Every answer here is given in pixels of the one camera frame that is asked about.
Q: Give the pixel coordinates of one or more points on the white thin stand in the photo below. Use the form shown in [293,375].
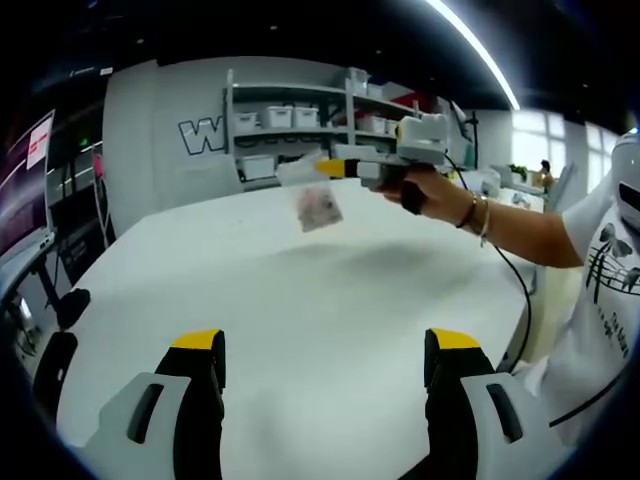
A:
[102,210]

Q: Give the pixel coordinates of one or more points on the computer monitor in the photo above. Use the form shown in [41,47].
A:
[25,200]

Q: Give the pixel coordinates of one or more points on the person's right hand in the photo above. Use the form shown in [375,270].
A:
[440,197]

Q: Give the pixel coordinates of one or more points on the clear resealable bag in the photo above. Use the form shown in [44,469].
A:
[320,210]

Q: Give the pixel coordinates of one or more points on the row of white storage bins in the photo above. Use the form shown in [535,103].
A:
[280,116]

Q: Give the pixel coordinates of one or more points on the long ceiling light strip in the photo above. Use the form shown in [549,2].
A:
[480,47]

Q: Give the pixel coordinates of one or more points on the white office desk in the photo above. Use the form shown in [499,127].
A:
[525,192]

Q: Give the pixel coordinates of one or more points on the green exit sign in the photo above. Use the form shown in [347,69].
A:
[85,142]

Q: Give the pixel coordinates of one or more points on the grey metal shelving unit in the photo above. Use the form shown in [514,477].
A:
[290,90]

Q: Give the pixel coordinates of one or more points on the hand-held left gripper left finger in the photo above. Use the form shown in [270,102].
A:
[195,425]

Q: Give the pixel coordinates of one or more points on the green potted plant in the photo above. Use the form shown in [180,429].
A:
[519,171]

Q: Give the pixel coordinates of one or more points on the white paper bag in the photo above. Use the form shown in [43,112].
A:
[492,180]

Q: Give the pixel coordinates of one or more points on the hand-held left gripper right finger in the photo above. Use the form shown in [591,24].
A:
[450,425]

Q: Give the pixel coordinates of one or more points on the black office chair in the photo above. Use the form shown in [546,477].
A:
[55,370]

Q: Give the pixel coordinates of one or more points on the grey standing desk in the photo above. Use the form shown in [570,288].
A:
[15,270]

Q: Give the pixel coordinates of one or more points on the pink hanging tag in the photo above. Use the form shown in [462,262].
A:
[99,166]

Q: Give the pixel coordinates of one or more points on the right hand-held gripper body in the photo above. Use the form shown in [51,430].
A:
[422,137]

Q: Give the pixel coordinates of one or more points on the bright window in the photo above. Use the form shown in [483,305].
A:
[535,130]

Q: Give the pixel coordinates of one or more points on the grey wall lettering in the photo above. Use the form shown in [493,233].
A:
[200,136]

